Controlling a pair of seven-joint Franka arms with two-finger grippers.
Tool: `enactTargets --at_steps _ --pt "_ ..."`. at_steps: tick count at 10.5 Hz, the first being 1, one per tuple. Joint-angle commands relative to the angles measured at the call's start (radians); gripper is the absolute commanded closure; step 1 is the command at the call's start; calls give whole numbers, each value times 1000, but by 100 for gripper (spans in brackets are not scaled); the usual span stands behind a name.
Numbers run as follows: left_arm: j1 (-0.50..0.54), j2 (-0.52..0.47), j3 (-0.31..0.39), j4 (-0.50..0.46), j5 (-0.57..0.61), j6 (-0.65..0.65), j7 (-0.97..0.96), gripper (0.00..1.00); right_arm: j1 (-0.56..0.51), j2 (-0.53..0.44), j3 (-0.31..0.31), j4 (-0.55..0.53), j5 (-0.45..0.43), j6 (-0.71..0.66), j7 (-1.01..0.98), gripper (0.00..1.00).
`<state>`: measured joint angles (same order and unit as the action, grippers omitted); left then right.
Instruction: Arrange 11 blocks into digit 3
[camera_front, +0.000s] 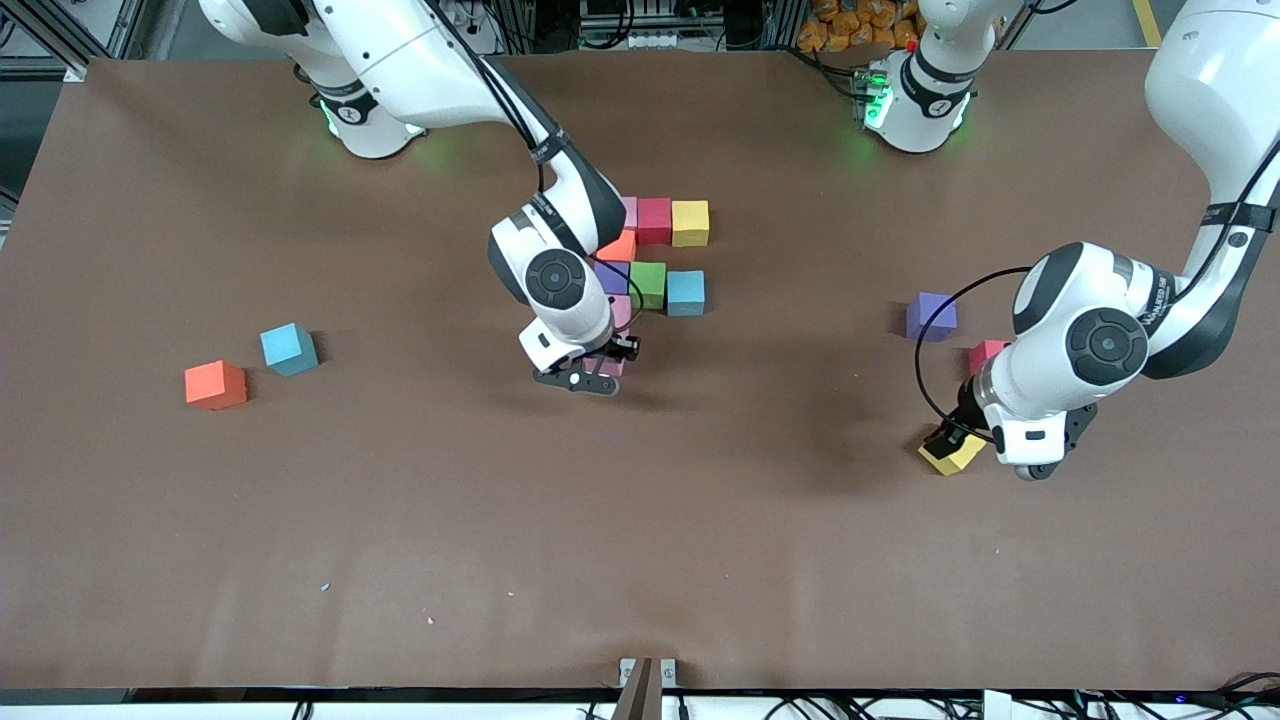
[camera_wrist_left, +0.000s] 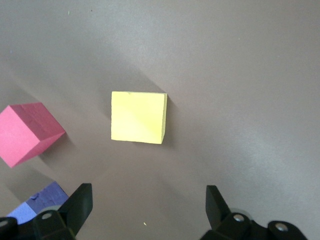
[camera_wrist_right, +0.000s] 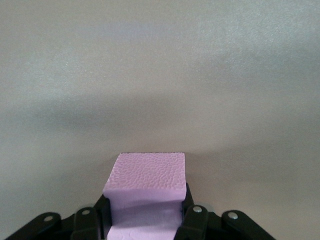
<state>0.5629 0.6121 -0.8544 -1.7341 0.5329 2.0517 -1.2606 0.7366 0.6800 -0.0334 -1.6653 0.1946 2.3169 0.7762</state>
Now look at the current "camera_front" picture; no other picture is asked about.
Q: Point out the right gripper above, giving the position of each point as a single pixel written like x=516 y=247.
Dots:
x=624 y=349

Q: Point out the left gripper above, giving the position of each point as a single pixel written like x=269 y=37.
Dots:
x=966 y=416

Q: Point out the pink foam cube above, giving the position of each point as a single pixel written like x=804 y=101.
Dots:
x=622 y=310
x=631 y=212
x=607 y=366

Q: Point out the yellow foam cube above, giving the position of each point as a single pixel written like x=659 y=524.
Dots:
x=957 y=460
x=690 y=224

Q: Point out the green foam cube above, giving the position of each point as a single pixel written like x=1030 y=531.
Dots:
x=647 y=285

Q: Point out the purple foam cube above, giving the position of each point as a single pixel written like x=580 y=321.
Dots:
x=931 y=316
x=615 y=275

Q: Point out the blue foam cube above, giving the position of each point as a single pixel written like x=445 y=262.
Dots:
x=686 y=293
x=288 y=348

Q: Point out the orange foam cube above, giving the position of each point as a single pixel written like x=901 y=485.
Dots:
x=215 y=385
x=622 y=246

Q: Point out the red foam cube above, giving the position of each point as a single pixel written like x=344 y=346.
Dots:
x=655 y=220
x=985 y=352

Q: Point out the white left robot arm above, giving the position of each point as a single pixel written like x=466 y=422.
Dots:
x=1105 y=345

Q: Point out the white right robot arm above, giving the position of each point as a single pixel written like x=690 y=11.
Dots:
x=555 y=278

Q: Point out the small white power strip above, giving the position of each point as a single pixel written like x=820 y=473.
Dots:
x=655 y=40

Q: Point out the large white power strip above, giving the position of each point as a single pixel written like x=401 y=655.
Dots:
x=478 y=42

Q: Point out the black equipment rack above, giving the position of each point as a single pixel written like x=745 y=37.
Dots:
x=745 y=25

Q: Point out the bag of orange snacks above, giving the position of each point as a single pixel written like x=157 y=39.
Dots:
x=850 y=25

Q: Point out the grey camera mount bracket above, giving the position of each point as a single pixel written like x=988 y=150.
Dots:
x=640 y=695

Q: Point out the aluminium frame profile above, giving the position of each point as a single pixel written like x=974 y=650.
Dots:
x=50 y=35
x=1222 y=55

